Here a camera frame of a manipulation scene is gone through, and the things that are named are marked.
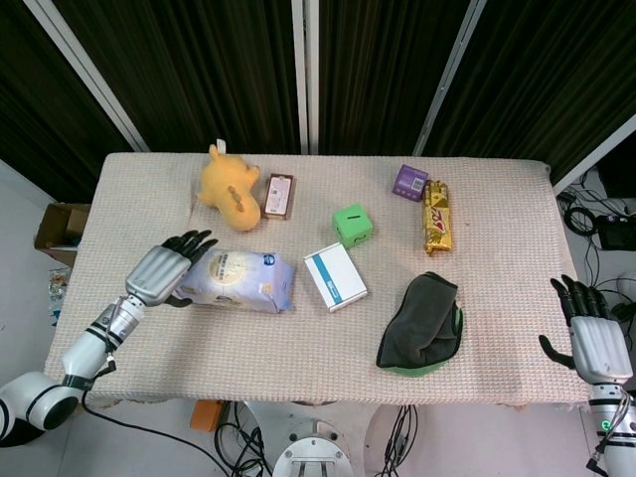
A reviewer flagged brown pink card box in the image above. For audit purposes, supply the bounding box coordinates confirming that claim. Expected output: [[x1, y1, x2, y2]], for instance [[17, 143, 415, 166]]
[[261, 172, 298, 221]]

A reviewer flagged beige waffle tablecloth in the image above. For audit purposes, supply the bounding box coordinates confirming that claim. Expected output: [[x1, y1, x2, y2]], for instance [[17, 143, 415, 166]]
[[43, 151, 592, 411]]

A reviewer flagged green numbered cube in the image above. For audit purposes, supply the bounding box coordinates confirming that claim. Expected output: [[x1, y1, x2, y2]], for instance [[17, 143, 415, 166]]
[[331, 202, 377, 249]]

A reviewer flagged orange box under table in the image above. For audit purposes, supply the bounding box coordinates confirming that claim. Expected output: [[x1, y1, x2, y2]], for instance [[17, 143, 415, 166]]
[[190, 399, 225, 433]]

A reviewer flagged grey green folded cloth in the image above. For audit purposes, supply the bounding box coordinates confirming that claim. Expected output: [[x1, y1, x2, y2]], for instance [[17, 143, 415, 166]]
[[375, 270, 466, 377]]

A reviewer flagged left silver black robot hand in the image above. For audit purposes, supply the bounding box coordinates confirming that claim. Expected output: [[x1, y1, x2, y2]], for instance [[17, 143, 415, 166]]
[[122, 229, 220, 308]]

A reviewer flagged small purple box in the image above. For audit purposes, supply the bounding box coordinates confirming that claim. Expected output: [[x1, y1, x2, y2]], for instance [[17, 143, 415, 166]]
[[392, 164, 431, 203]]

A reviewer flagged white box with blue stripe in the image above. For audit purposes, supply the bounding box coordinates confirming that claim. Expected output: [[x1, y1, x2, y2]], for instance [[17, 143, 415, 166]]
[[303, 240, 370, 314]]

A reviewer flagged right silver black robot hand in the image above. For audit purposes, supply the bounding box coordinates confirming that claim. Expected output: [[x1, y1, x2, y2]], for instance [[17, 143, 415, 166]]
[[539, 274, 636, 385]]

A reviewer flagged dark pleated curtain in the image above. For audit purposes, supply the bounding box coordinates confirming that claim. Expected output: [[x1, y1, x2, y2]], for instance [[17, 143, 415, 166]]
[[52, 0, 302, 154], [0, 0, 140, 200], [426, 0, 636, 185], [317, 0, 471, 155]]

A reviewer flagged white partition frame post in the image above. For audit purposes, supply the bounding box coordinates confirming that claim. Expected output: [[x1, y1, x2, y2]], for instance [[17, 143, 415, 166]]
[[290, 0, 322, 154], [551, 113, 636, 195], [411, 0, 486, 155], [22, 0, 150, 153]]

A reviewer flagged brown cardboard box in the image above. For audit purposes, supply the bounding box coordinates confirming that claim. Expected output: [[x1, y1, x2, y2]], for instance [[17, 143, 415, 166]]
[[33, 202, 91, 267]]

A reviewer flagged blue tissue paper pack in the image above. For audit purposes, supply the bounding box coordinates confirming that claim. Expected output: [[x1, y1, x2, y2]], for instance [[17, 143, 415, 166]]
[[176, 247, 298, 315]]

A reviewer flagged coiled black cable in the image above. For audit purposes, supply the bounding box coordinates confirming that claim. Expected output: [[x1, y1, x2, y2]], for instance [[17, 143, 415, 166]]
[[565, 205, 598, 236]]

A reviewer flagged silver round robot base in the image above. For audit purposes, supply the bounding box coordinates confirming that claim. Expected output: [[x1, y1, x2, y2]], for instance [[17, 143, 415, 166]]
[[271, 435, 352, 477]]

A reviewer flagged gold snack pack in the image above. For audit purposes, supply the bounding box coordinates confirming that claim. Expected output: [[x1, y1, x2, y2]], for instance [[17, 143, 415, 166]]
[[421, 179, 455, 257]]

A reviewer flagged colourful packet on floor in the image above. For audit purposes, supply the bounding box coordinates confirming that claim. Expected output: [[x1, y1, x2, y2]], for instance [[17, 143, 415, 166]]
[[47, 266, 74, 314]]

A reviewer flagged yellow plush toy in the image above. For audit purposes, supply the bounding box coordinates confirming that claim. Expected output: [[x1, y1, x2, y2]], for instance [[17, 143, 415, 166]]
[[197, 143, 263, 233]]

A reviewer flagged black flat floor device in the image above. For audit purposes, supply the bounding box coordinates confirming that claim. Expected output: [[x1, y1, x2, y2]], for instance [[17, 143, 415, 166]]
[[595, 216, 636, 251]]

